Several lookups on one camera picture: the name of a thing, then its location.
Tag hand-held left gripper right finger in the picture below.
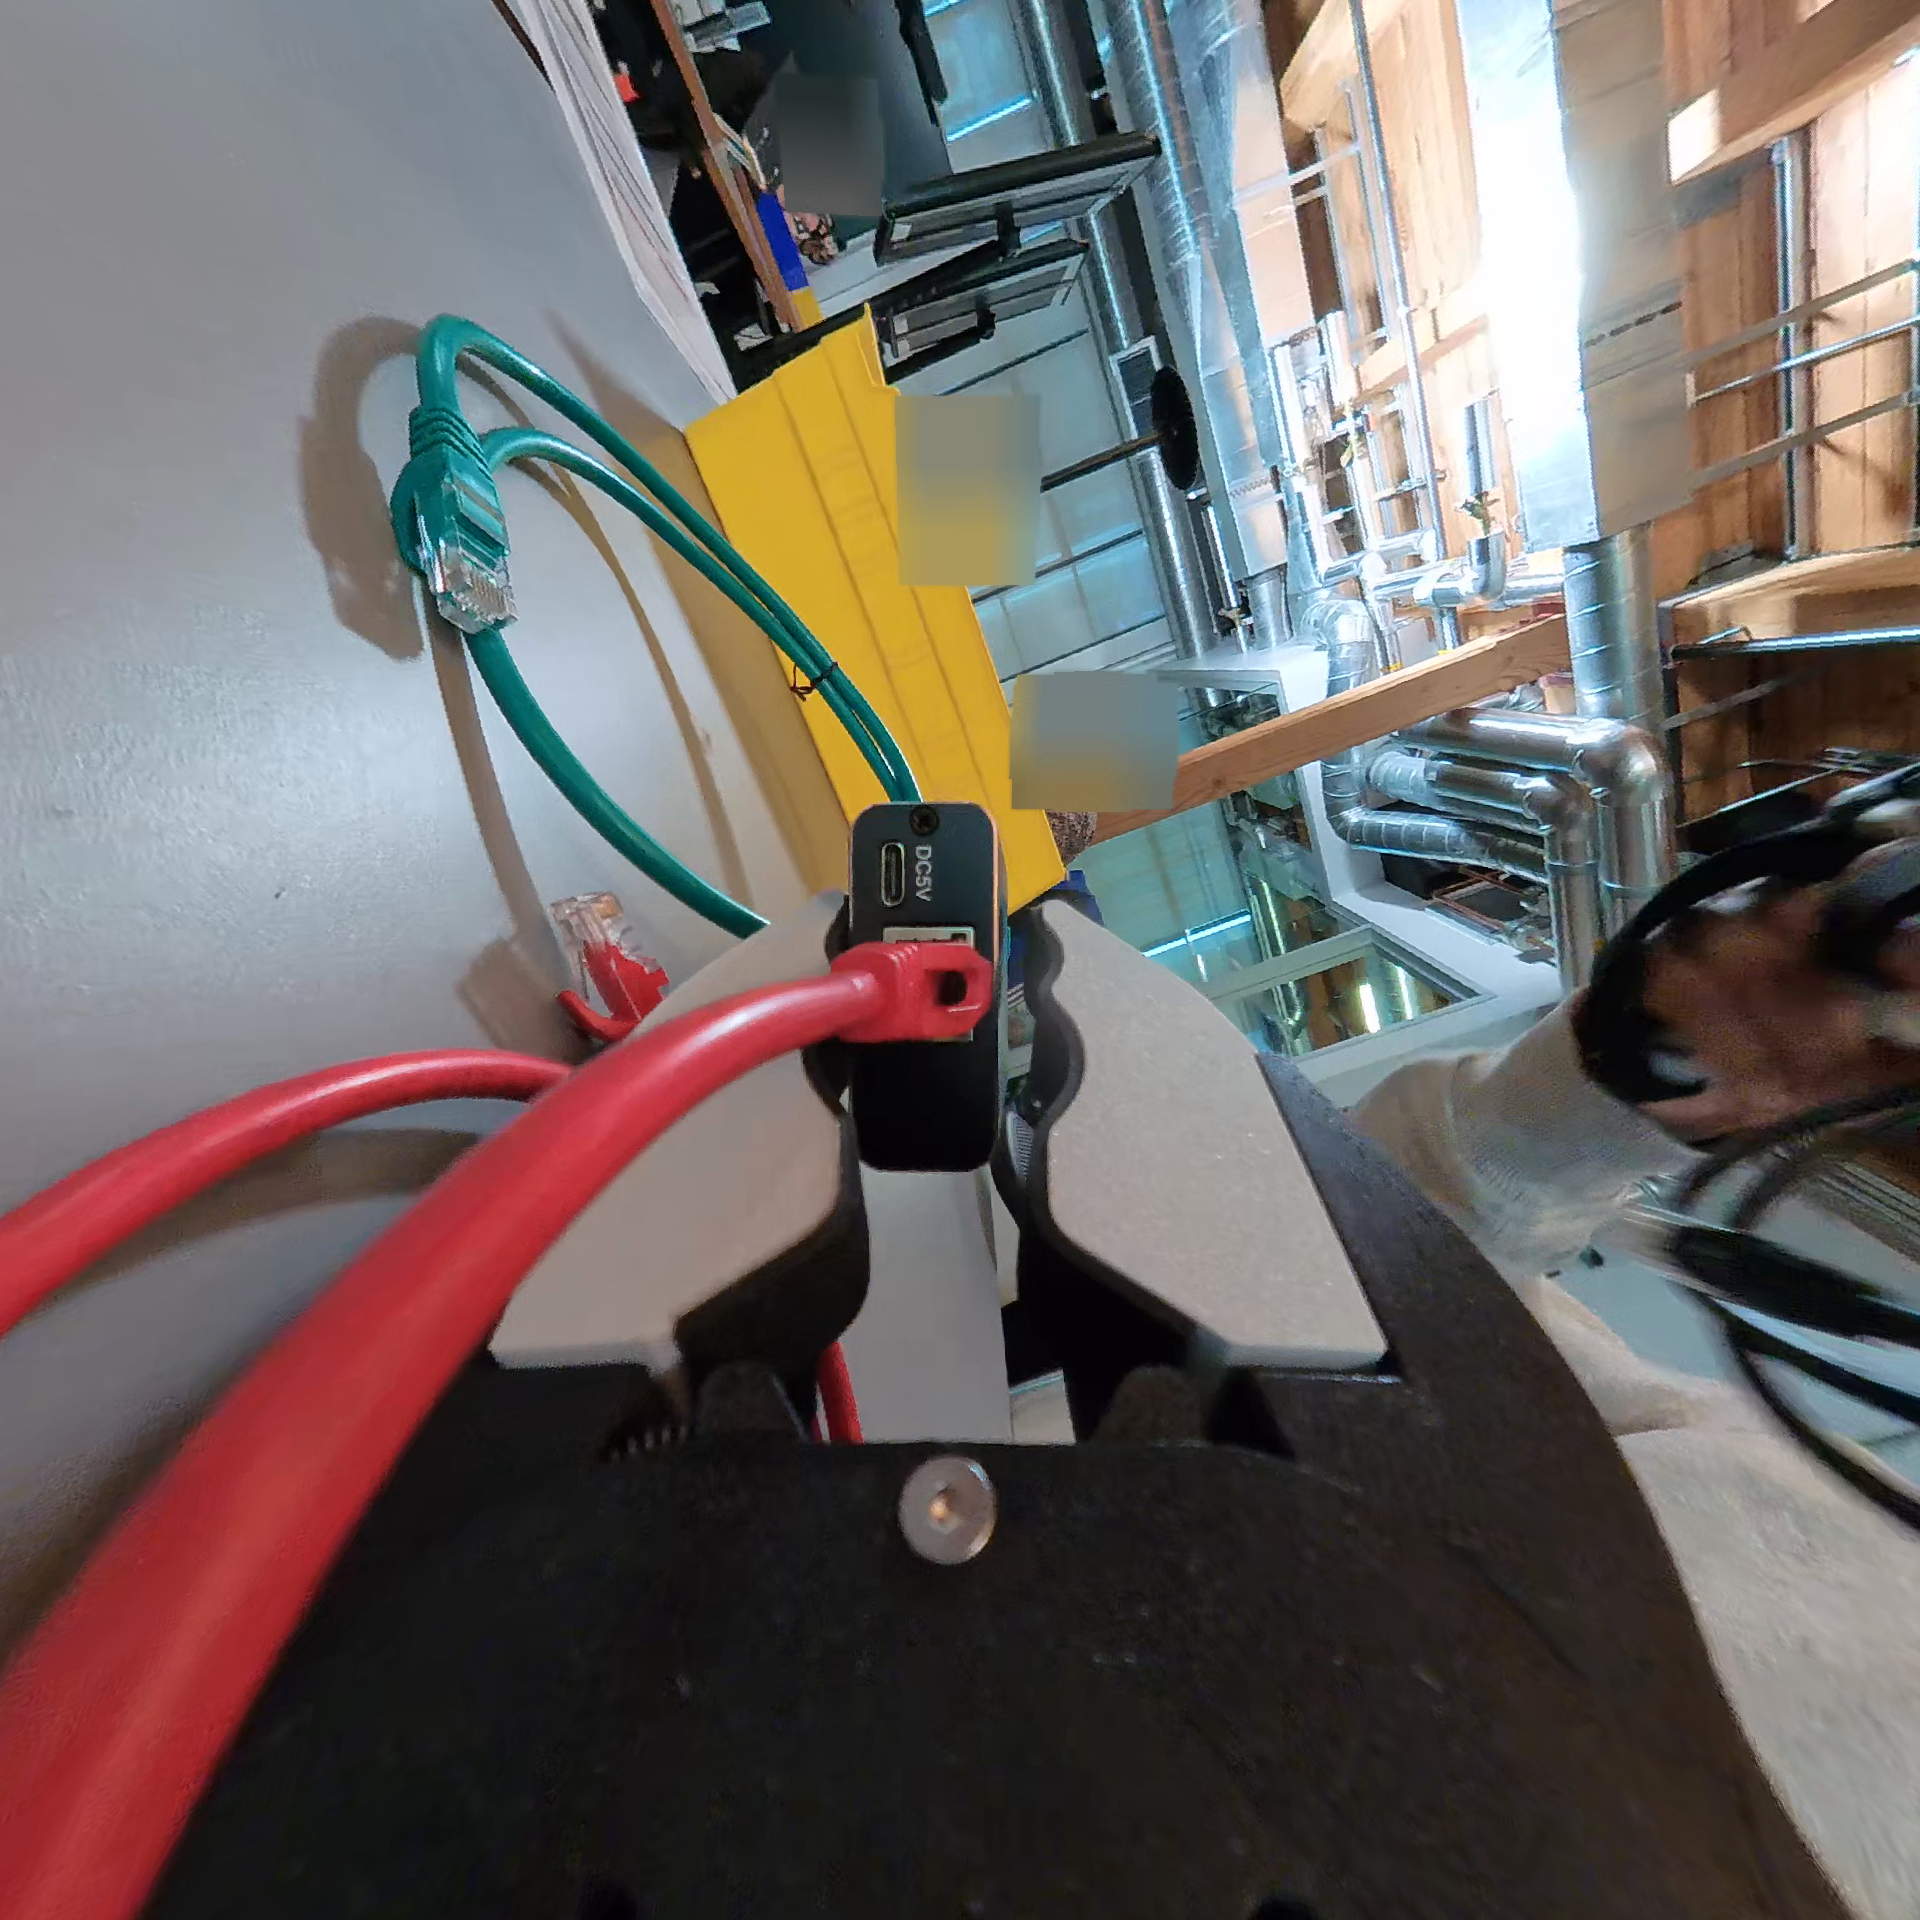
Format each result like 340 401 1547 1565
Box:
992 895 1391 1374

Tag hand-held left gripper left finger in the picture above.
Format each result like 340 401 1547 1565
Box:
492 892 875 1374

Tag black port adapter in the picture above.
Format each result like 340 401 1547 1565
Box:
847 802 1001 1175

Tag red ethernet cable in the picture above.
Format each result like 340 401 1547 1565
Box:
0 892 998 1920

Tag person's right forearm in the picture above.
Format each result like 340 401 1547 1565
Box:
1342 996 1727 1306

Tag person's right hand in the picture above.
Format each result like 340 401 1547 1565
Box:
1575 877 1920 1150

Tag silver insulated pipes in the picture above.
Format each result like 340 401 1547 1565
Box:
1328 704 1673 961

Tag wooden beam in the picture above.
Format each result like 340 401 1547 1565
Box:
1176 614 1567 810

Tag yellow plastic bin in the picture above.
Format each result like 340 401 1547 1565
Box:
681 306 1069 909

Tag black disc on rod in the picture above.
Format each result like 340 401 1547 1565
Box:
1041 367 1203 492

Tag person's grey sweater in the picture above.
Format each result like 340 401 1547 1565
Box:
1500 1260 1920 1920

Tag white printed paper sheet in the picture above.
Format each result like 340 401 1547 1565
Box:
502 0 736 400

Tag rectangular metal air duct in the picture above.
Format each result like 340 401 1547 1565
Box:
1556 46 1700 538

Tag green ethernet cable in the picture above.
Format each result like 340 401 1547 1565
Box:
387 310 928 938

